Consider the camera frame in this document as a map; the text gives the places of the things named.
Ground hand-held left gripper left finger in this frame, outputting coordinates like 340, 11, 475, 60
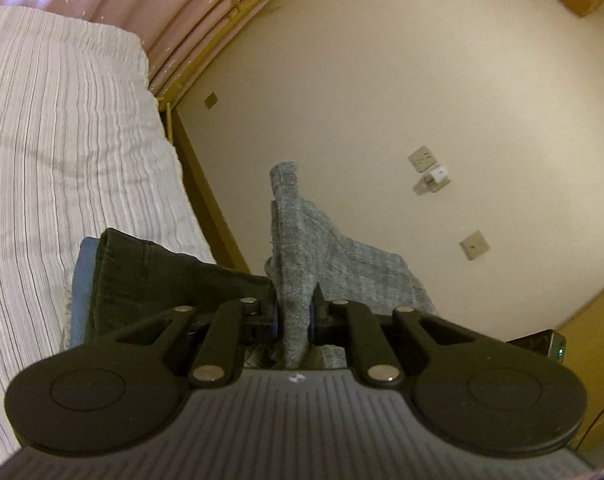
109, 297, 285, 389

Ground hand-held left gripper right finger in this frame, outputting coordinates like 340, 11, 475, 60
306, 285, 488, 388

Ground grey waffle knit garment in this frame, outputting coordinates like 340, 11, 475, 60
244, 161, 440, 371

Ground folded black pants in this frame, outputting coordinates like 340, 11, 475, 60
84, 228, 277, 350

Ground folded blue cloth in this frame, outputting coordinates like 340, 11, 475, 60
69, 237, 105, 350

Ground black device with green light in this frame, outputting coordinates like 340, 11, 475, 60
506, 328, 569, 364

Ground striped pale bedspread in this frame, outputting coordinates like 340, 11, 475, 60
0, 1, 219, 463

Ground wooden bed frame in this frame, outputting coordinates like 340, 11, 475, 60
163, 102, 253, 277

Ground beige wall switch plate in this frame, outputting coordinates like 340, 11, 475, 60
459, 230, 491, 262

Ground beige wall socket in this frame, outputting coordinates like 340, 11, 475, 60
408, 145, 436, 172

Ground thin dark cable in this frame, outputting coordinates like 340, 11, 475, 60
578, 399, 604, 450

